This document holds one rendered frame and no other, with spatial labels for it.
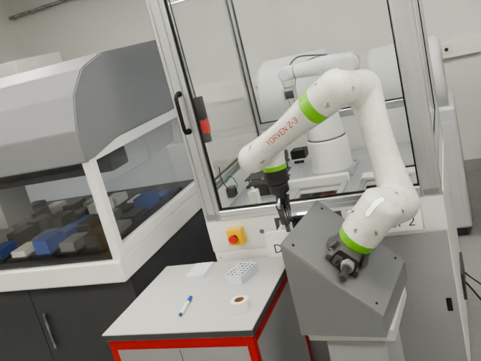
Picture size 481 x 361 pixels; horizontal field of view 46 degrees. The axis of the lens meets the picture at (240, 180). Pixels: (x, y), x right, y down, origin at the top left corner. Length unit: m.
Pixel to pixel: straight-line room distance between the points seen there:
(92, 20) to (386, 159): 5.13
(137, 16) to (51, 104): 3.91
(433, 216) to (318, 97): 0.79
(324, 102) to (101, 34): 5.01
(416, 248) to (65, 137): 1.51
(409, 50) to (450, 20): 3.20
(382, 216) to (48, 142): 1.44
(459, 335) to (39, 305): 1.95
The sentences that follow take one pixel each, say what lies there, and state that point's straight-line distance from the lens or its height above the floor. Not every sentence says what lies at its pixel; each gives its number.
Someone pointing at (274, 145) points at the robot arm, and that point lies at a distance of 1.97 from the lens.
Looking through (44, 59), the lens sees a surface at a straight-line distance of 6.43.
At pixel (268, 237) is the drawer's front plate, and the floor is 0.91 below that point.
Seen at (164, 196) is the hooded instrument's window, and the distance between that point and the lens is 3.01.
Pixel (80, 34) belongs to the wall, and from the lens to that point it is 6.81.
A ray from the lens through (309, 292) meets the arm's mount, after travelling 1.83.
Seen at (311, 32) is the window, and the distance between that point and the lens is 2.27.
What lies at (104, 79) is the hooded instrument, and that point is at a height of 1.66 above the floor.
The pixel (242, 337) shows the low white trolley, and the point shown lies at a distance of 2.07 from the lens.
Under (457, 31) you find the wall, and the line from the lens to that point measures 5.41.
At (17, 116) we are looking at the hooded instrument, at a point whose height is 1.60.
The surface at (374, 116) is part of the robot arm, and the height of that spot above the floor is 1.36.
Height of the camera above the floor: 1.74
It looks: 15 degrees down
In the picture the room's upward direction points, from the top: 14 degrees counter-clockwise
